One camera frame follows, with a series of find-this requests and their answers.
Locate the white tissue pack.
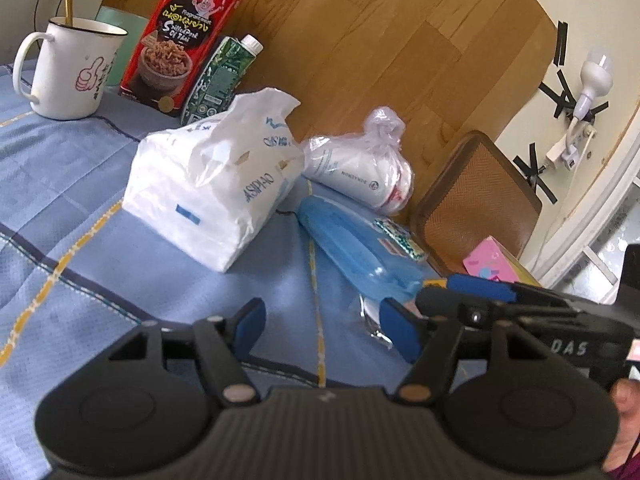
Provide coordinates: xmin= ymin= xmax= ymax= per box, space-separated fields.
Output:
xmin=121 ymin=87 xmax=306 ymax=273

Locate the white enamel mug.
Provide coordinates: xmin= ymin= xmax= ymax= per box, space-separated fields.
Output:
xmin=12 ymin=16 xmax=129 ymax=121

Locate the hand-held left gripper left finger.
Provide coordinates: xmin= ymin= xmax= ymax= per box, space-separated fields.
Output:
xmin=107 ymin=297 xmax=267 ymax=407

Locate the white cable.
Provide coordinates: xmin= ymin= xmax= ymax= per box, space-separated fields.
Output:
xmin=520 ymin=160 xmax=588 ymax=271

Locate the white plug with lamp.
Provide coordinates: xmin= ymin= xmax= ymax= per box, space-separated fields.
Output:
xmin=539 ymin=67 xmax=611 ymax=123

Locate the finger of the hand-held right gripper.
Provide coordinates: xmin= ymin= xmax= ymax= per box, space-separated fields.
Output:
xmin=416 ymin=287 xmax=473 ymax=317
xmin=446 ymin=274 xmax=523 ymax=303

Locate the person's right hand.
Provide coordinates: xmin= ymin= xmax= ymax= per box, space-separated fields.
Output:
xmin=607 ymin=379 xmax=640 ymax=473

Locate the blue plastic pouch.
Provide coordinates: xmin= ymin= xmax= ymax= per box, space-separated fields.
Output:
xmin=296 ymin=195 xmax=441 ymax=348

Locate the brown woven mat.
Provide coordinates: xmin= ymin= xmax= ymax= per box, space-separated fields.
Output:
xmin=410 ymin=130 xmax=543 ymax=281

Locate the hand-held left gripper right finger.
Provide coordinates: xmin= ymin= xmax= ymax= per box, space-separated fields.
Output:
xmin=379 ymin=299 xmax=556 ymax=407

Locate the red snack box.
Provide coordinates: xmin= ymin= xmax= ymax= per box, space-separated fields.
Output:
xmin=119 ymin=0 xmax=251 ymax=116

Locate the wood-grain sheet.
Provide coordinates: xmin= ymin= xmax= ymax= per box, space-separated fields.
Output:
xmin=102 ymin=0 xmax=563 ymax=221

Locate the white bulb lamp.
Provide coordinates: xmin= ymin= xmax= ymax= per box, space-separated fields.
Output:
xmin=567 ymin=50 xmax=615 ymax=123

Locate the green drink carton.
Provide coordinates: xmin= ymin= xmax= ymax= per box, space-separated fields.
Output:
xmin=180 ymin=34 xmax=264 ymax=128

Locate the black tape cross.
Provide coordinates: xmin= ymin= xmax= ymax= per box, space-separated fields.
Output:
xmin=514 ymin=142 xmax=558 ymax=205

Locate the pink tin box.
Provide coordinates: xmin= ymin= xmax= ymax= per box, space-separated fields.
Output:
xmin=462 ymin=236 xmax=543 ymax=288

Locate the black tape strip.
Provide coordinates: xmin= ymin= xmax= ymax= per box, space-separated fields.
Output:
xmin=554 ymin=21 xmax=569 ymax=66

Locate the white window frame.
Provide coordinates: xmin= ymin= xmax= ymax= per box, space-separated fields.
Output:
xmin=520 ymin=100 xmax=640 ymax=306

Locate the blue tablecloth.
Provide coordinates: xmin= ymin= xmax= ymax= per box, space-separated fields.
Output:
xmin=0 ymin=57 xmax=501 ymax=391

